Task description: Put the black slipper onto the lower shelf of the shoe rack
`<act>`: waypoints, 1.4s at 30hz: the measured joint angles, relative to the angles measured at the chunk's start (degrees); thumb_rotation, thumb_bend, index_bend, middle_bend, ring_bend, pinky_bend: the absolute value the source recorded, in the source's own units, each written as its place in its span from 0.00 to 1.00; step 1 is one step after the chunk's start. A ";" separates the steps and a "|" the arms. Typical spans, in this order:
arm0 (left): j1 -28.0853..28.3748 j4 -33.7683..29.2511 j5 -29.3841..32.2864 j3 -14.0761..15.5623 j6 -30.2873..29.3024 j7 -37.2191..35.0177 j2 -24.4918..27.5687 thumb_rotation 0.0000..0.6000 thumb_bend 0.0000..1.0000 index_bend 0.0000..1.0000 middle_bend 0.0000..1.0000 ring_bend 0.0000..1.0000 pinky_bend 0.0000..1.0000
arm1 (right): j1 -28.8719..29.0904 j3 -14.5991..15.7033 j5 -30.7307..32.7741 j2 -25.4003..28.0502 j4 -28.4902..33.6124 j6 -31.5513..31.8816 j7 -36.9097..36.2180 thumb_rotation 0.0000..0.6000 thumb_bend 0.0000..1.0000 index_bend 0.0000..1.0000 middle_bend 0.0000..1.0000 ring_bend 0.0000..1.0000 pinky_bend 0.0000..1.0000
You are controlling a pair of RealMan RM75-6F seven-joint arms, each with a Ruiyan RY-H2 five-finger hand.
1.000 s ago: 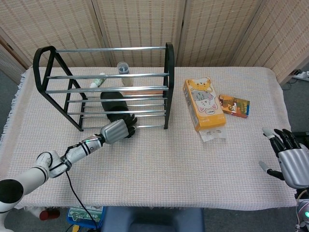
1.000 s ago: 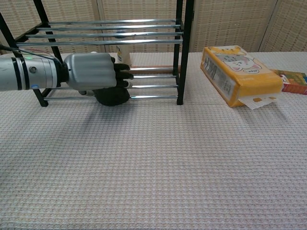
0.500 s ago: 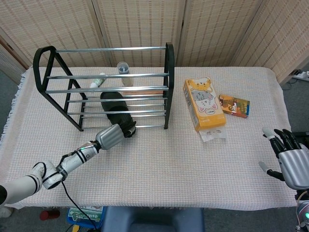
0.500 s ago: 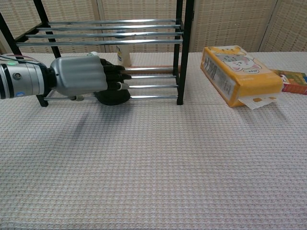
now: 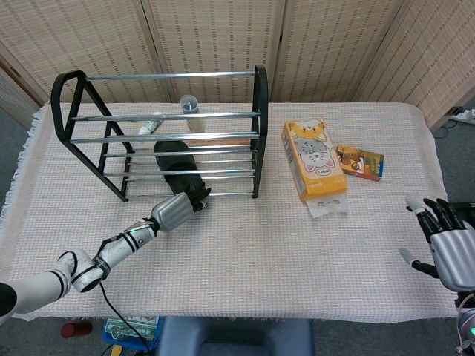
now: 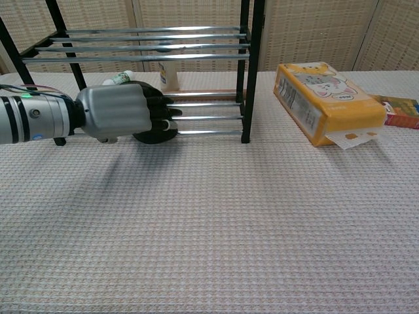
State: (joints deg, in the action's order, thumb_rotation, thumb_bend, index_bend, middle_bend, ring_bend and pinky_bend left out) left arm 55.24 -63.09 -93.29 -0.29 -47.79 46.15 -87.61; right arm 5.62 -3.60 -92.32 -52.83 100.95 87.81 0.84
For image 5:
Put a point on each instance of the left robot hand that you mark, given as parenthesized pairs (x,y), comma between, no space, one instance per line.
(174,212)

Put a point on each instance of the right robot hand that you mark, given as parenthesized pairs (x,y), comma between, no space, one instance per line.
(445,244)

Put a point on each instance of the black slipper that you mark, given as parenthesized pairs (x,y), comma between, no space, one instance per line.
(178,163)

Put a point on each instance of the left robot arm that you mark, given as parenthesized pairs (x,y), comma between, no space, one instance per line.
(74,267)

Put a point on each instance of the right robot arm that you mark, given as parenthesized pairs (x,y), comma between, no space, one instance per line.
(468,326)

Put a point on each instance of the black metal shoe rack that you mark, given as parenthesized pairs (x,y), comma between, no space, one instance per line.
(163,144)

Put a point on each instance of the green white tube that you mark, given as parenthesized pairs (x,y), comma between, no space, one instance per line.
(151,125)

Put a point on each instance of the checked pink tablecloth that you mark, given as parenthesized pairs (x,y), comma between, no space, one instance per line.
(259,252)

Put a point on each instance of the clear plastic bottle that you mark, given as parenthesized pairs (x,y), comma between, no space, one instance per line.
(192,115)

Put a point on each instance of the small colourful snack box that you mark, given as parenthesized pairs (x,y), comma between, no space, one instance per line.
(361,162)

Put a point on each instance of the blue box with green label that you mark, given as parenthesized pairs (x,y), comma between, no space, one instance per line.
(130,333)

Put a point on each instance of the white power strip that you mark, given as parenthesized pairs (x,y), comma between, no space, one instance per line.
(464,115)

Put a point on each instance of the blue grey chair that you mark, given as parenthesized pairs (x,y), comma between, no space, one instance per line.
(234,336)

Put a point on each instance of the orange cat tissue pack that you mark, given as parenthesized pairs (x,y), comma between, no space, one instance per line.
(314,157)

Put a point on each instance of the red cylinder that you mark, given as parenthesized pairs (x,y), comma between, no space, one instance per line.
(76,329)

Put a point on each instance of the beige folding screen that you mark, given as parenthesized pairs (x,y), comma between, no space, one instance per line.
(237,48)

